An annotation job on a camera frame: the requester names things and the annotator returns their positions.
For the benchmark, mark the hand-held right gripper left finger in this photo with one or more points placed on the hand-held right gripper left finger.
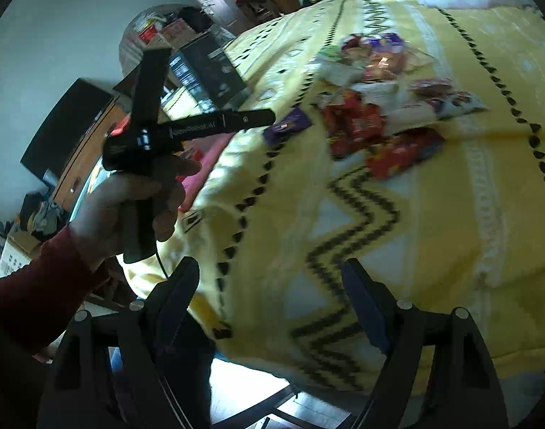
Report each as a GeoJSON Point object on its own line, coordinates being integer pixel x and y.
{"type": "Point", "coordinates": [180, 304]}

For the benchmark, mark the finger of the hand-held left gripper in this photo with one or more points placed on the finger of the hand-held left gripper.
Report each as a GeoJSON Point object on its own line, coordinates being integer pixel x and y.
{"type": "Point", "coordinates": [252, 118]}
{"type": "Point", "coordinates": [149, 89]}

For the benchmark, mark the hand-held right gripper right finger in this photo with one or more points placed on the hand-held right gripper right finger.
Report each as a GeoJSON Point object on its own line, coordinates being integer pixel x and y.
{"type": "Point", "coordinates": [364, 308]}

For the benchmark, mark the person's left forearm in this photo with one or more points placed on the person's left forearm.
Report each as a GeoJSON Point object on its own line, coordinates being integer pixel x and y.
{"type": "Point", "coordinates": [40, 286]}

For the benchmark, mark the person's left hand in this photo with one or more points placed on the person's left hand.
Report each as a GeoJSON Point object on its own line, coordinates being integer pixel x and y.
{"type": "Point", "coordinates": [102, 214]}

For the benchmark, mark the wooden dresser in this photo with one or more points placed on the wooden dresser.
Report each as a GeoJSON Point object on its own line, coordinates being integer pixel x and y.
{"type": "Point", "coordinates": [91, 165]}

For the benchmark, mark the round cloth-covered tabletop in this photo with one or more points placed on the round cloth-covered tabletop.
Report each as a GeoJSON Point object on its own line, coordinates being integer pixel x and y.
{"type": "Point", "coordinates": [134, 40]}

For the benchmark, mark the cardboard box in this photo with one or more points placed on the cardboard box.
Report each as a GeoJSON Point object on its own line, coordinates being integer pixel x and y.
{"type": "Point", "coordinates": [176, 33]}

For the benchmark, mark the black appliance box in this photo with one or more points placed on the black appliance box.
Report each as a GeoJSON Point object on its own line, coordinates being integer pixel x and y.
{"type": "Point", "coordinates": [209, 71]}

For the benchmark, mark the pink flat box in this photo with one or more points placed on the pink flat box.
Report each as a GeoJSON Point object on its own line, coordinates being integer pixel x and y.
{"type": "Point", "coordinates": [205, 163]}

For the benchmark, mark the black television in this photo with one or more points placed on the black television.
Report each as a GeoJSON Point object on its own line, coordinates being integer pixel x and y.
{"type": "Point", "coordinates": [62, 134]}

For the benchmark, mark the black bag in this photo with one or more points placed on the black bag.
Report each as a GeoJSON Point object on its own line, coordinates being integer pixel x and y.
{"type": "Point", "coordinates": [194, 18]}

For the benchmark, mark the clear plastic packet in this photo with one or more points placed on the clear plastic packet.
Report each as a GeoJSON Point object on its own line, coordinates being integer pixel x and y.
{"type": "Point", "coordinates": [341, 76]}

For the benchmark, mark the red biscuit packet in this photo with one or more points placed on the red biscuit packet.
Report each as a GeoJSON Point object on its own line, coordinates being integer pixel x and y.
{"type": "Point", "coordinates": [359, 123]}

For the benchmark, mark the heap of dark clothes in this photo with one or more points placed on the heap of dark clothes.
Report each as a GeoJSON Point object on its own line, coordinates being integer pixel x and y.
{"type": "Point", "coordinates": [35, 214]}

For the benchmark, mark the brown bread packet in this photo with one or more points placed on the brown bread packet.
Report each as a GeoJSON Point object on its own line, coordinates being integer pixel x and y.
{"type": "Point", "coordinates": [382, 63]}

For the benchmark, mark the white carton box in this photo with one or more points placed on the white carton box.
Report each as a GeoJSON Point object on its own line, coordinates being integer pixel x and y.
{"type": "Point", "coordinates": [17, 250]}

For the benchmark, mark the purple foil snack packet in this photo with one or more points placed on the purple foil snack packet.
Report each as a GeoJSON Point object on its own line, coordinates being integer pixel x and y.
{"type": "Point", "coordinates": [388, 42]}

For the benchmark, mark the red yellow crest packet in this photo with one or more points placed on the red yellow crest packet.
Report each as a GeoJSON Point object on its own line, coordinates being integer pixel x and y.
{"type": "Point", "coordinates": [404, 154]}

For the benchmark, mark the white blue cookie packet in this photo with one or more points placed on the white blue cookie packet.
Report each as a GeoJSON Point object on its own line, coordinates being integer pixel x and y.
{"type": "Point", "coordinates": [460, 103]}

